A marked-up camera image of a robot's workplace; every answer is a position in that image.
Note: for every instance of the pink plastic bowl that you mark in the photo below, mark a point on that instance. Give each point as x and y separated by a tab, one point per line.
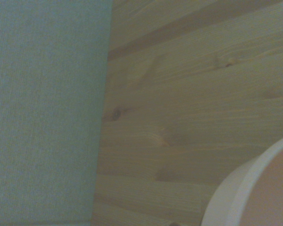
261	195

